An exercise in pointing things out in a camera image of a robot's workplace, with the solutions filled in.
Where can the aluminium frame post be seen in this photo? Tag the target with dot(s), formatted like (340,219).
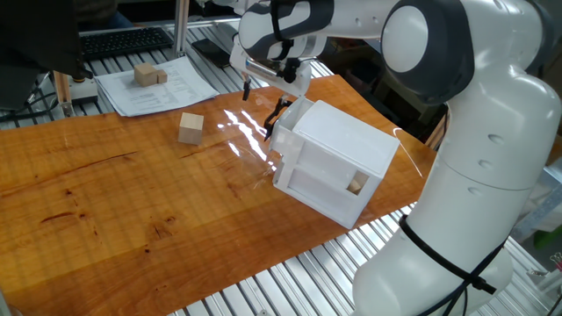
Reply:
(181,26)

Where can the small wooden block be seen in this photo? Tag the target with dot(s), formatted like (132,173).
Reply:
(162,76)

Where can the wood pattern table mat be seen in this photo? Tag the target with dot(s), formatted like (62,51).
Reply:
(110,197)

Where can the pale wooden block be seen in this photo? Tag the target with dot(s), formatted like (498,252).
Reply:
(358,184)

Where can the large wooden block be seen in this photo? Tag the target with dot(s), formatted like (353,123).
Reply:
(145,74)

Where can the metal binder clips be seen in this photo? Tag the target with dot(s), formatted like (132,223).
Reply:
(556,261)

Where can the white clamp base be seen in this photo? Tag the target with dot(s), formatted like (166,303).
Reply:
(85,92)

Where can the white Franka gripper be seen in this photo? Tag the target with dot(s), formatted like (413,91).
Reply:
(298,85)

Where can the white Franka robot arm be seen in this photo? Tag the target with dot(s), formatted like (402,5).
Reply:
(483,175)

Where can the light wooden cube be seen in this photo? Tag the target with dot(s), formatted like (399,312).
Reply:
(191,131)

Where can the white plastic drawer cabinet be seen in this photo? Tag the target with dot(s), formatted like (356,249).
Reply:
(347,131)

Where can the leaning wooden stick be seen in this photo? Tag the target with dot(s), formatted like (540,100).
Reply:
(437,131)

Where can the grey metal shelf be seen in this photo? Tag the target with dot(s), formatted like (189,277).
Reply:
(540,206)

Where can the person in dark clothing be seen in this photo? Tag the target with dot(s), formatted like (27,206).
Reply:
(96,11)

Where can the printed white paper sheets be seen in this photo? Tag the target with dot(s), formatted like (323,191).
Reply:
(175,94)

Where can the clamped wooden stick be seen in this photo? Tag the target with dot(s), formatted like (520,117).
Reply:
(62,92)

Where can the black smartphone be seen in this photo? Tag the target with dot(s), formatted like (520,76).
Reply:
(211,52)

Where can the bright green object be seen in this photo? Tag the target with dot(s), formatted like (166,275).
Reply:
(549,236)

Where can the aluminium frame rail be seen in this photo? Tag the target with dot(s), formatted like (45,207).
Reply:
(131,27)

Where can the black computer keyboard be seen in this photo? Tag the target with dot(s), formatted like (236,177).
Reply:
(125,43)

